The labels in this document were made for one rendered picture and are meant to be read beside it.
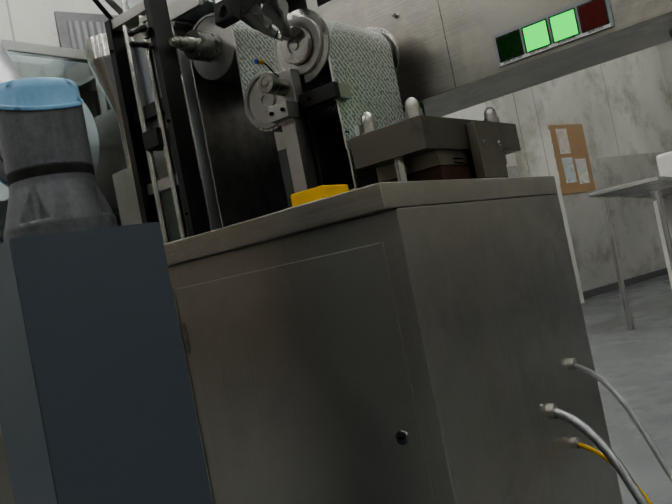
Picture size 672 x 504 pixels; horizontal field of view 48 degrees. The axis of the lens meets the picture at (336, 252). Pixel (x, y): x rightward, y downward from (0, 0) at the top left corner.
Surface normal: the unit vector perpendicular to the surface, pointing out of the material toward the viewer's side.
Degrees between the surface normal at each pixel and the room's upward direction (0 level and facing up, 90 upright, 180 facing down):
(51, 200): 73
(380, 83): 90
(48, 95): 87
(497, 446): 90
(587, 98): 90
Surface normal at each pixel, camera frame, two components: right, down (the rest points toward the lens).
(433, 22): -0.61, 0.09
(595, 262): 0.61, -0.15
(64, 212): 0.31, -0.40
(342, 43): 0.77, -0.18
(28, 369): -0.77, 0.13
